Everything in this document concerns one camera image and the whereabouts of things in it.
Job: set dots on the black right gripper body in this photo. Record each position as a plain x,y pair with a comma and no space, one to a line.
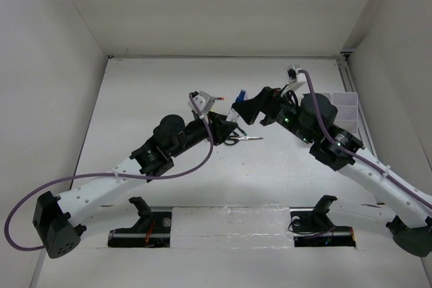
277,105

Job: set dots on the aluminium rail right side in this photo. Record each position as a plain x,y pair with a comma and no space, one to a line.
348,81

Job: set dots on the white divided container right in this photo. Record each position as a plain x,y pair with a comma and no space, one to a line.
347,107

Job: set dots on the white divided container left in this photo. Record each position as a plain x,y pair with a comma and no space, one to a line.
326,95

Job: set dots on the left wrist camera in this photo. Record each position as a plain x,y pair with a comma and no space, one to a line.
201,103

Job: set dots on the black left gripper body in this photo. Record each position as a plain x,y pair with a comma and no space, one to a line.
212,128

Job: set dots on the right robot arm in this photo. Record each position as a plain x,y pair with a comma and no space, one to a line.
312,120

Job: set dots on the white divided container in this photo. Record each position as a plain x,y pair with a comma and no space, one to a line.
326,95
347,107

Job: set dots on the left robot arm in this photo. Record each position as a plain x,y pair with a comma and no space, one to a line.
63,220

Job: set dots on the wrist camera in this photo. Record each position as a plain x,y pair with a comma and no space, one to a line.
294,79
201,103

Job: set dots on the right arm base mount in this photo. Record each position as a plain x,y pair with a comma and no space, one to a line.
312,228

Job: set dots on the blue capped glue bottle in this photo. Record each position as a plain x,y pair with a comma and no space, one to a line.
233,115

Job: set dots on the black handled scissors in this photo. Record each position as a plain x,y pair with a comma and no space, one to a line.
234,138

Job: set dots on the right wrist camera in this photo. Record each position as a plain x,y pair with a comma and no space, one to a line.
294,79

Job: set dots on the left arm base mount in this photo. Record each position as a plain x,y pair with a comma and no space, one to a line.
152,229

